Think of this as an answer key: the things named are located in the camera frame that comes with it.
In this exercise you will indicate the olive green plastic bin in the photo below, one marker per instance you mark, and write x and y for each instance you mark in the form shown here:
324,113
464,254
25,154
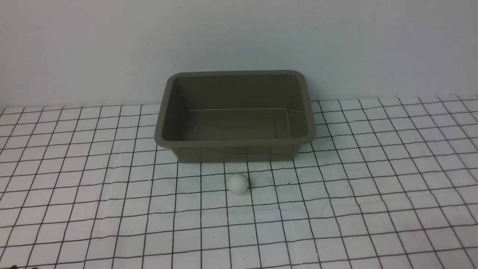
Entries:
235,116

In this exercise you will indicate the white black-grid tablecloth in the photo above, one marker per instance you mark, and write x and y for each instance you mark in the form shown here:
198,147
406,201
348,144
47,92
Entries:
386,184

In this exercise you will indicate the white ping-pong ball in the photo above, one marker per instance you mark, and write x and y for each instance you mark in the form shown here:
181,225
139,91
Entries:
237,184

